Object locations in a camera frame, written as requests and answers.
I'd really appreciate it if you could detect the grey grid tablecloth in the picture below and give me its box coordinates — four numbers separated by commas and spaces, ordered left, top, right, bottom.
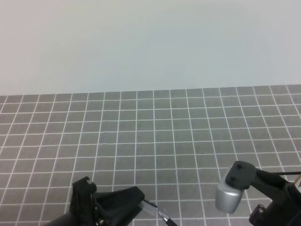
0, 85, 301, 226

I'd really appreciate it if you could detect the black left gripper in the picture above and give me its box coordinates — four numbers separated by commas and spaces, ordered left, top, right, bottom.
47, 177, 145, 226

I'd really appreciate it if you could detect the black pen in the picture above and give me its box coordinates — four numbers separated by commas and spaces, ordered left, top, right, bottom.
158, 211, 178, 226

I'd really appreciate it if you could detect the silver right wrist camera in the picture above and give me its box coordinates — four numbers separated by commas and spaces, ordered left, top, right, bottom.
215, 161, 257, 214

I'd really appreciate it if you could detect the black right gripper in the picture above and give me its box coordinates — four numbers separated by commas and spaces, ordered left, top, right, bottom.
249, 170, 301, 226

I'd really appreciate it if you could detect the black pen cap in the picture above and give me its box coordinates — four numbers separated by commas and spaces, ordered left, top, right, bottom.
143, 199, 158, 208

